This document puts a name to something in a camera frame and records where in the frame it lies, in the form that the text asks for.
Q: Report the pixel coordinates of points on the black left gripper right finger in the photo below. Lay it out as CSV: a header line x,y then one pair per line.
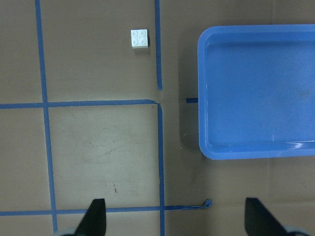
x,y
259,221

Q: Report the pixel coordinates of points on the blue plastic tray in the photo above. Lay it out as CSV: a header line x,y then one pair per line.
x,y
256,91

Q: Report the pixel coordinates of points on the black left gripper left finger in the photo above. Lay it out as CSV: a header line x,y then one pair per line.
x,y
94,220

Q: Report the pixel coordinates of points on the small white square block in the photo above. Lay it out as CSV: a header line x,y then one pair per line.
x,y
139,38

